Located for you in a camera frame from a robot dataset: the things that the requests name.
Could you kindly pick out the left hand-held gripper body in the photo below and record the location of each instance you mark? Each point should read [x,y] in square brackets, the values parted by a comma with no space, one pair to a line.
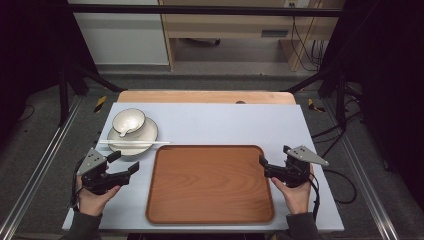
[95,176]

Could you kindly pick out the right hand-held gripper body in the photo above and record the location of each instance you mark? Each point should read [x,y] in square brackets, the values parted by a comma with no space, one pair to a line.
[296,168]

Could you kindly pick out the person's left hand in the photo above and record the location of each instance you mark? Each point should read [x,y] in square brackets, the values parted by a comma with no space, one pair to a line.
[94,201]

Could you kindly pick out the person's right hand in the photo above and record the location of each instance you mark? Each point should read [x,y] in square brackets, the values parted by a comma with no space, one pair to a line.
[297,198]

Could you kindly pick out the white chopstick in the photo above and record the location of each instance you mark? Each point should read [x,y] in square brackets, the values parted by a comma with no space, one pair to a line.
[133,141]
[156,143]

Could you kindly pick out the white ceramic spoon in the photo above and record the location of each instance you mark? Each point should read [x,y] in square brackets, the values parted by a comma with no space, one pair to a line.
[130,124]

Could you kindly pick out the white ceramic plate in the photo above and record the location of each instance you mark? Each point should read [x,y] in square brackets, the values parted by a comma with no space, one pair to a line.
[150,131]

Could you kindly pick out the white ceramic bowl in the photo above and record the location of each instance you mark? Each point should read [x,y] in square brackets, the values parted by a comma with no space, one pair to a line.
[131,115]

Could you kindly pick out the yellow black tape marker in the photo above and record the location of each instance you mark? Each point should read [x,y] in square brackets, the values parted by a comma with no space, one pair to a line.
[100,104]
[313,105]

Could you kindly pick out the brown wooden tray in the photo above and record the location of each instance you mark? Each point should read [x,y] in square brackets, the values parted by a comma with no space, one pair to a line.
[210,185]

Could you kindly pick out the pale table cover sheet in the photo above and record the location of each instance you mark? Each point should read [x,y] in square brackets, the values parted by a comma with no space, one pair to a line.
[216,123]

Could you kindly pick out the black metal stand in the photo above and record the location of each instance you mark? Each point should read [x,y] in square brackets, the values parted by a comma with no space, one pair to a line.
[66,86]
[336,86]

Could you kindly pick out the wooden table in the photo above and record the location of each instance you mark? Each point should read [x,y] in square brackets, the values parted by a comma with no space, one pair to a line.
[200,97]

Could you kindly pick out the white cabinet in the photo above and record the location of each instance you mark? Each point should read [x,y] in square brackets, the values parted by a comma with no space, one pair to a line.
[123,40]

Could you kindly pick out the light wooden desk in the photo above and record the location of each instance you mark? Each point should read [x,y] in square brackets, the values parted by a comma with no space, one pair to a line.
[226,25]

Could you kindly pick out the aluminium floor rail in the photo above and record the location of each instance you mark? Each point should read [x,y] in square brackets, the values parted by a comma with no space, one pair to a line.
[30,186]
[366,186]

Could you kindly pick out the black horizontal frame bar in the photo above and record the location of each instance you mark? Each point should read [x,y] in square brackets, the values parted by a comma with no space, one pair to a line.
[200,10]

